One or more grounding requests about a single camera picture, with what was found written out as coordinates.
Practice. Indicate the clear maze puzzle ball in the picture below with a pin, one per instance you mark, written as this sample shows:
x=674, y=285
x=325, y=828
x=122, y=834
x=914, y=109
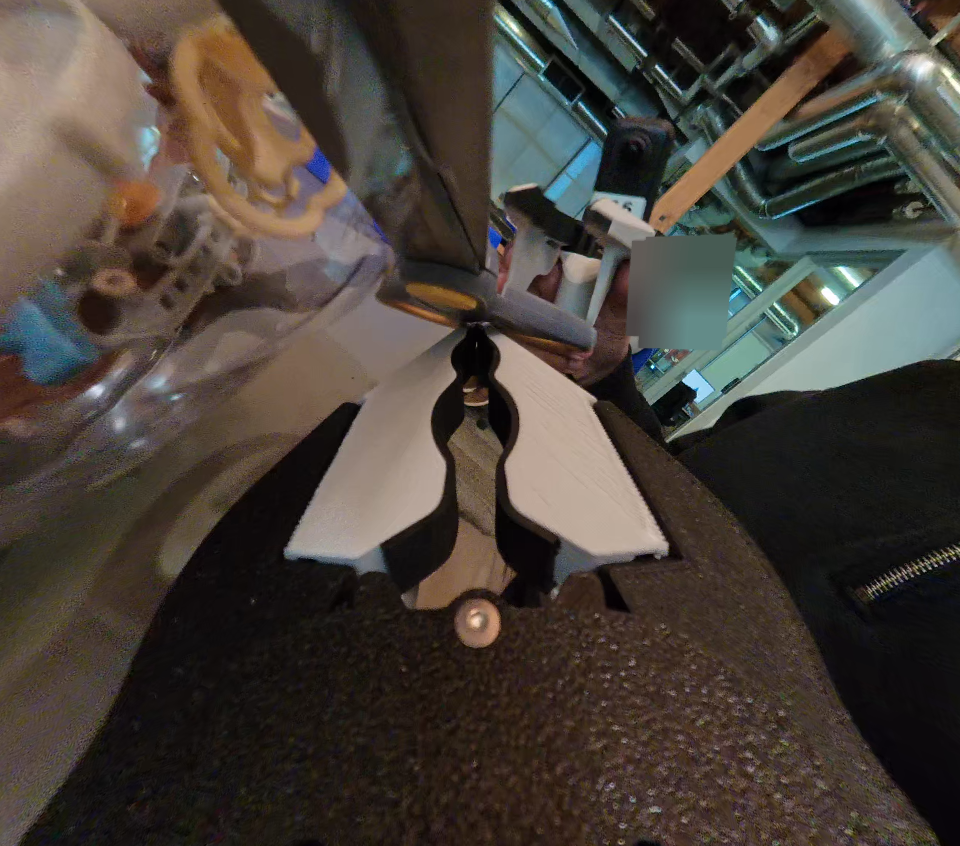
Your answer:
x=112, y=223

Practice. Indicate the person's black jacket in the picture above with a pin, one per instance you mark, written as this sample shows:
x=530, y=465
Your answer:
x=825, y=523

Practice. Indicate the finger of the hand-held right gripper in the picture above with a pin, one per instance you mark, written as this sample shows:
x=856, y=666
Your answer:
x=536, y=212
x=611, y=223

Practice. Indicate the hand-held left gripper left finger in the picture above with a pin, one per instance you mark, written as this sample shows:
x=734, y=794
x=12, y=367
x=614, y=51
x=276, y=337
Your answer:
x=367, y=486

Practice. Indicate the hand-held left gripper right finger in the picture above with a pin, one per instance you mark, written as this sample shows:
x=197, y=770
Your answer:
x=577, y=478

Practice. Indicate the person's right hand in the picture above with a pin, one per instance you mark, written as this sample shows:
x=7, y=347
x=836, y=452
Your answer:
x=615, y=313

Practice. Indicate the cluster of silver ceiling pipes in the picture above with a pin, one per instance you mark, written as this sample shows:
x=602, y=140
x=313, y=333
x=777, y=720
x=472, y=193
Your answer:
x=825, y=110

